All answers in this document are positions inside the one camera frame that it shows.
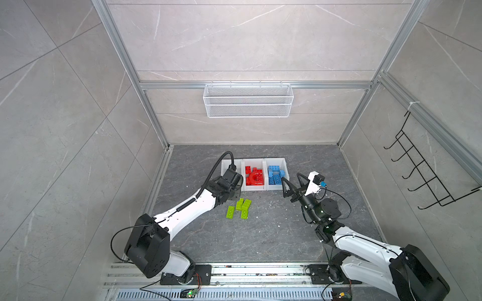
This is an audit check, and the green lego brick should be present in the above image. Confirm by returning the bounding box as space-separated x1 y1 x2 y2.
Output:
240 199 252 219
235 198 244 211
226 206 236 219

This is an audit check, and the metal base rail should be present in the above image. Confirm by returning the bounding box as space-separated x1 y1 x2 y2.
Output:
103 261 419 301

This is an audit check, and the black wire hook rack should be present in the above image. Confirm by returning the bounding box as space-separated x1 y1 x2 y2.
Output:
384 111 481 210

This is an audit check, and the white middle storage bin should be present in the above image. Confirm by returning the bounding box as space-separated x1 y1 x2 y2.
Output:
242 158 267 191

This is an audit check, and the red arch lego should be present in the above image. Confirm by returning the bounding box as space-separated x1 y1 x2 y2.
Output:
246 169 264 186

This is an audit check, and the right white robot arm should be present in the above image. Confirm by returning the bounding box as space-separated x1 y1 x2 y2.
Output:
281 171 450 300

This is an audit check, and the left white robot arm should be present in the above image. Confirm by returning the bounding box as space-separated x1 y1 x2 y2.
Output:
124 168 243 283

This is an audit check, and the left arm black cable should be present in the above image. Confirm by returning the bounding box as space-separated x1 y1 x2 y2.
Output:
195 151 235 196

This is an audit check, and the white wire mesh basket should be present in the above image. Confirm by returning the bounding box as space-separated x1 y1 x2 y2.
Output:
203 84 294 119

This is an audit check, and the blue lego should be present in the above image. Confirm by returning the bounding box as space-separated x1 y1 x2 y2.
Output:
268 173 276 186

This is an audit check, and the white left storage bin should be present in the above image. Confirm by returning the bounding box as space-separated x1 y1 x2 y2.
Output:
220 158 246 181

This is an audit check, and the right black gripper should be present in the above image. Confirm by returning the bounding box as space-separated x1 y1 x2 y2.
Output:
284 172 323 227

